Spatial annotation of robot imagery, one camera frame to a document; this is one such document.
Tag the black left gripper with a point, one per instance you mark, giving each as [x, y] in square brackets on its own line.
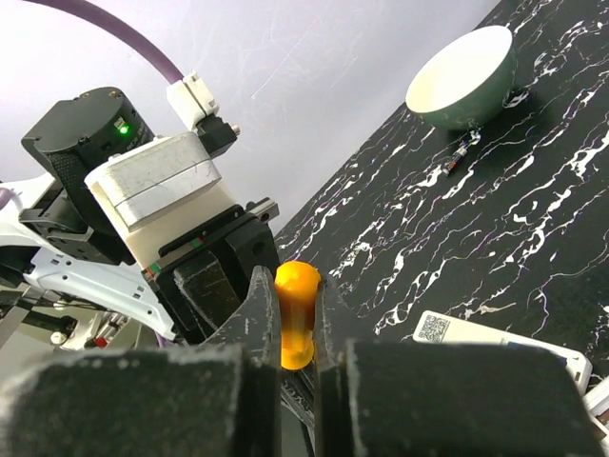
[203, 276]

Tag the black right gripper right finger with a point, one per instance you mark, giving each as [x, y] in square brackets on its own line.
[383, 398]

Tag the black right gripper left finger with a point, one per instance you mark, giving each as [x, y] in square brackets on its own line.
[221, 398]

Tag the white remote blue battery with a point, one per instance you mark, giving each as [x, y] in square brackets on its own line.
[436, 328]

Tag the black battery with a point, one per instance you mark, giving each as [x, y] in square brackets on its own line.
[471, 139]

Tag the white remote black batteries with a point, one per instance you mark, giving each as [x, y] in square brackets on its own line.
[596, 402]

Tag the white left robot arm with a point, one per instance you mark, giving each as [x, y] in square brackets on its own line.
[55, 237]

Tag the cream ceramic bowl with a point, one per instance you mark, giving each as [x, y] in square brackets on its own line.
[466, 83]

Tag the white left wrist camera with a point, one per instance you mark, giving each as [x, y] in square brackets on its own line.
[154, 194]

